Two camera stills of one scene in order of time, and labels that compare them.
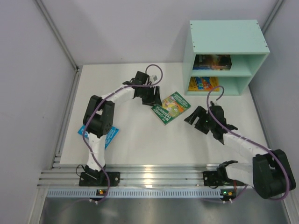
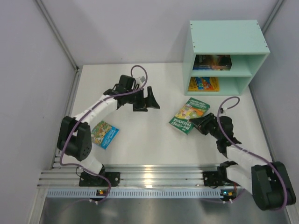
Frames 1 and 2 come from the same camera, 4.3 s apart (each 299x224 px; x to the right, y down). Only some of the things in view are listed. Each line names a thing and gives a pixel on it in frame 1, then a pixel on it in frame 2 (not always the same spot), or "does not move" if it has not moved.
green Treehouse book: x=172 y=107 to x=192 y=108
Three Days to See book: x=212 y=62 does not move
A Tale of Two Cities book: x=221 y=67 does not move
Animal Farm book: x=202 y=68 does not move
